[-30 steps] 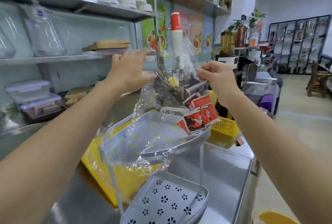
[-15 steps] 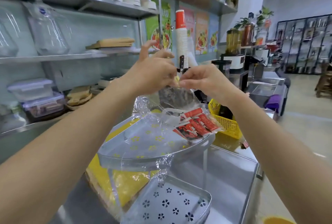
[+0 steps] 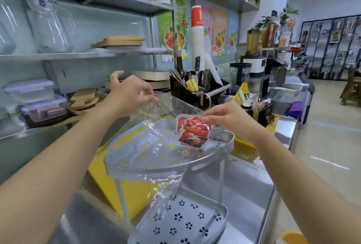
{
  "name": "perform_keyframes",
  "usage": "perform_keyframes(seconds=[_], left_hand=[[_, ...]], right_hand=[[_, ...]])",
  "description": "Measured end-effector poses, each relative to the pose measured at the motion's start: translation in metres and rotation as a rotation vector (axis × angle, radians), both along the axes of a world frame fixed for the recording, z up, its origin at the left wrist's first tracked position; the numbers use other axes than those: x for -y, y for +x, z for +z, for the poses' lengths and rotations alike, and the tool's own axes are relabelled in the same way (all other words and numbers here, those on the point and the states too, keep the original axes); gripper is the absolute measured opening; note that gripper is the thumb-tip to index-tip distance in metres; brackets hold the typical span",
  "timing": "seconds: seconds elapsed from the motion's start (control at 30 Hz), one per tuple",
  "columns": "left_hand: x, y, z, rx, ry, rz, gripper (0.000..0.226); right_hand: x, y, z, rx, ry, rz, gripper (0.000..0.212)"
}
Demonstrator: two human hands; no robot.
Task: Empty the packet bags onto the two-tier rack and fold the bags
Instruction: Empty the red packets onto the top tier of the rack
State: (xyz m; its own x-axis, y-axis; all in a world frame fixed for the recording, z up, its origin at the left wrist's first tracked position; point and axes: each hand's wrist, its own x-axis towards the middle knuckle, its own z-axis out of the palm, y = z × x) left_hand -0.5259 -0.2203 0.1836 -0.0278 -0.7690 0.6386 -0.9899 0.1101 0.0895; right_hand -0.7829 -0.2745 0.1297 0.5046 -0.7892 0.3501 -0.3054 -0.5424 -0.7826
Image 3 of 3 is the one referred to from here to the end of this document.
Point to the clear container with brown packets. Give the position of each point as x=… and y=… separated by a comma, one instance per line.
x=45, y=109

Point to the stack of paper cups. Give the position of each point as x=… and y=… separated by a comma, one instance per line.
x=198, y=37

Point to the round wooden coaster stack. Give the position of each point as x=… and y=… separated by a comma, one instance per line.
x=83, y=98

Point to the person's left forearm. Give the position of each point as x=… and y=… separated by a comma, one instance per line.
x=42, y=181

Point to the red drink dispenser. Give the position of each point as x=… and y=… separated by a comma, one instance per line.
x=270, y=36

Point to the clear glass pitcher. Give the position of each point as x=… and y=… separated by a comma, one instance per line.
x=7, y=34
x=50, y=26

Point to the yellow bucket with liner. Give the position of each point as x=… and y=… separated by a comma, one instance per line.
x=294, y=238

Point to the yellow plastic basket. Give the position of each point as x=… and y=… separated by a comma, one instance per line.
x=242, y=142

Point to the person's left hand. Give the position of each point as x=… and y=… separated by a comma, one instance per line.
x=127, y=97

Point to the red sauce packets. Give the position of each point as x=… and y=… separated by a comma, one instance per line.
x=194, y=133

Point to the yellow cutting board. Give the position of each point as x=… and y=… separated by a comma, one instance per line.
x=138, y=195

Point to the grey two-tier corner rack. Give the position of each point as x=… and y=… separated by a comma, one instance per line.
x=135, y=166

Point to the black condiment holder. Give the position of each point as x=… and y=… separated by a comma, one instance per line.
x=263, y=116

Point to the flat wooden board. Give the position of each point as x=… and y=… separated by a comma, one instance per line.
x=118, y=40

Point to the black display shelf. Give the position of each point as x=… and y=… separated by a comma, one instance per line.
x=330, y=49

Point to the small clear lidded container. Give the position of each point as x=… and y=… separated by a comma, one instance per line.
x=28, y=91

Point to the black utensil rack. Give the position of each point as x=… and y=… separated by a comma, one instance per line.
x=180, y=94

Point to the pink food poster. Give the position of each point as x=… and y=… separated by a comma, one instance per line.
x=208, y=23

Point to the white drink machine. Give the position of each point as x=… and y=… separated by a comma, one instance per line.
x=256, y=66

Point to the clear plastic bag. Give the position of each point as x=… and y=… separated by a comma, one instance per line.
x=169, y=105

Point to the green potted plant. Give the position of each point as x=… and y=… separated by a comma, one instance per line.
x=263, y=23
x=289, y=15

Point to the wooden chair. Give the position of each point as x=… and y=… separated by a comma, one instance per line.
x=352, y=88

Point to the green food poster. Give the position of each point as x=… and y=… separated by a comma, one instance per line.
x=169, y=32

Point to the purple cloth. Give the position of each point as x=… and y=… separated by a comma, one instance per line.
x=294, y=109

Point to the orange food poster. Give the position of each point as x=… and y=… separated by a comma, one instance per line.
x=220, y=32

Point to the amber drink dispenser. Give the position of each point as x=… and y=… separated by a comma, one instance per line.
x=253, y=42

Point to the blue food poster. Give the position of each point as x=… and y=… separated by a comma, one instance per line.
x=233, y=33

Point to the black blender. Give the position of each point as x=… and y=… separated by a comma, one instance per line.
x=239, y=78

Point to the person's right forearm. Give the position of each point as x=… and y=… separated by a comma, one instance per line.
x=310, y=190

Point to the person's right hand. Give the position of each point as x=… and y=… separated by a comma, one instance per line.
x=234, y=119

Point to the stainless steel shelf rack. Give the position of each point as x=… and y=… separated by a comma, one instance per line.
x=70, y=56

